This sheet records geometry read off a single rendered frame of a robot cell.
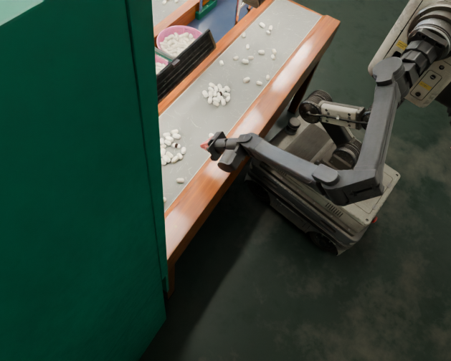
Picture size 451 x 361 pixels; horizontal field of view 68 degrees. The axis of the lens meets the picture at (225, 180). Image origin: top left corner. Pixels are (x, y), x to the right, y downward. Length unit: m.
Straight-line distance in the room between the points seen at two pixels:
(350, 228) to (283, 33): 1.17
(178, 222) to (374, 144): 0.72
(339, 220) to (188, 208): 0.92
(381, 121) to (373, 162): 0.14
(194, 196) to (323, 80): 2.07
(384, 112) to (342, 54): 2.52
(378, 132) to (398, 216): 1.69
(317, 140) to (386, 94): 1.01
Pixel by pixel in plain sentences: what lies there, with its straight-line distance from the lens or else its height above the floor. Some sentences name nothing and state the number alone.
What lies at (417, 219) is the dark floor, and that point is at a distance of 2.66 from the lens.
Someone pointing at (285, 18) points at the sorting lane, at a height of 0.74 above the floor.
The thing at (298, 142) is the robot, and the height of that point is 0.47.
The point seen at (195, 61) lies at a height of 1.07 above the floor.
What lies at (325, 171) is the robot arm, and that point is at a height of 1.26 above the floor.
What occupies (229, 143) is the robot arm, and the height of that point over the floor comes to 0.98.
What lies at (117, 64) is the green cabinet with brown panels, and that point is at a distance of 0.33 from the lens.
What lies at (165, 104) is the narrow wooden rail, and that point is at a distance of 1.57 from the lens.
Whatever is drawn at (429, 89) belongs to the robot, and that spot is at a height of 1.21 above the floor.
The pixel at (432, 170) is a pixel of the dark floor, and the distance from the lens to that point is 2.98.
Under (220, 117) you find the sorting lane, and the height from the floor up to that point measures 0.74.
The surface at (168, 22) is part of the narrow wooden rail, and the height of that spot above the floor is 0.76.
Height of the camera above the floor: 1.92
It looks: 59 degrees down
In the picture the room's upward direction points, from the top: 15 degrees clockwise
